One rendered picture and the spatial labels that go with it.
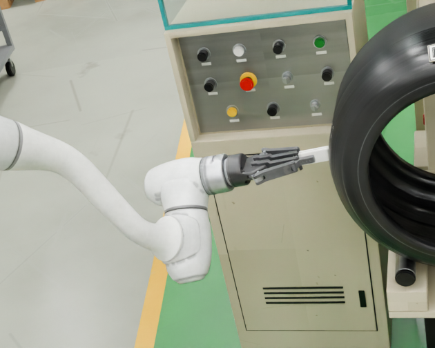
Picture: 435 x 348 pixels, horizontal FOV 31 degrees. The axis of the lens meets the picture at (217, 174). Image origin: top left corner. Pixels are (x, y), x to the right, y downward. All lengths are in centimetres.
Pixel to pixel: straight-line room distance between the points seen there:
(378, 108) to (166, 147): 298
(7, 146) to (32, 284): 222
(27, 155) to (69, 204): 265
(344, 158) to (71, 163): 55
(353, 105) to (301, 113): 84
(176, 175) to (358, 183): 43
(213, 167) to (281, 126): 70
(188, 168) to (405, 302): 57
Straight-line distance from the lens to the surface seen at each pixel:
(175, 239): 172
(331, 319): 282
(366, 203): 166
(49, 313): 347
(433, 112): 197
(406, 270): 177
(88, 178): 162
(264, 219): 258
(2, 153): 150
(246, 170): 175
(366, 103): 155
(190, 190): 178
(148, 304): 331
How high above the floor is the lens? 204
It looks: 30 degrees down
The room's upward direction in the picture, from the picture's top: 13 degrees counter-clockwise
